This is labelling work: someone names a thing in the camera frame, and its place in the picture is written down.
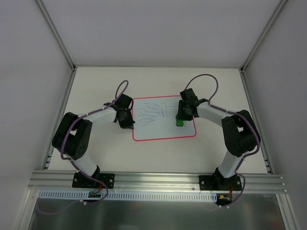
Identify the green bone-shaped eraser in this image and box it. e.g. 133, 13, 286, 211
176, 119, 184, 127

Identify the pink-framed whiteboard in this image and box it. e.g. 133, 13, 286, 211
131, 95, 197, 142

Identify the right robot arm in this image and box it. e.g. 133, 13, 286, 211
176, 99, 260, 191

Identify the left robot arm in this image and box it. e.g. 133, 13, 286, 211
52, 106, 135, 189

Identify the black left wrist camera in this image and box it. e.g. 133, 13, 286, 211
115, 94, 134, 110

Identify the white slotted cable duct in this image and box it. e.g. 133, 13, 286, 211
38, 190, 217, 203

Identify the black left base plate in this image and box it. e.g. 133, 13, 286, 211
71, 172, 115, 189

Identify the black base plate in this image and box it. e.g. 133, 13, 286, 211
71, 172, 115, 189
198, 174, 242, 191

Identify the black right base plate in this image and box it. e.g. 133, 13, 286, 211
198, 174, 242, 191

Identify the aluminium front rail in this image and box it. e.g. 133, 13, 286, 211
27, 170, 288, 194

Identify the aluminium left corner post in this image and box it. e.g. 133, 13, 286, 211
35, 0, 77, 70

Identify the aluminium corner post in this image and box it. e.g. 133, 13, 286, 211
35, 0, 77, 70
240, 0, 288, 72

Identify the aluminium right corner post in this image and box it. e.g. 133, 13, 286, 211
240, 0, 288, 72

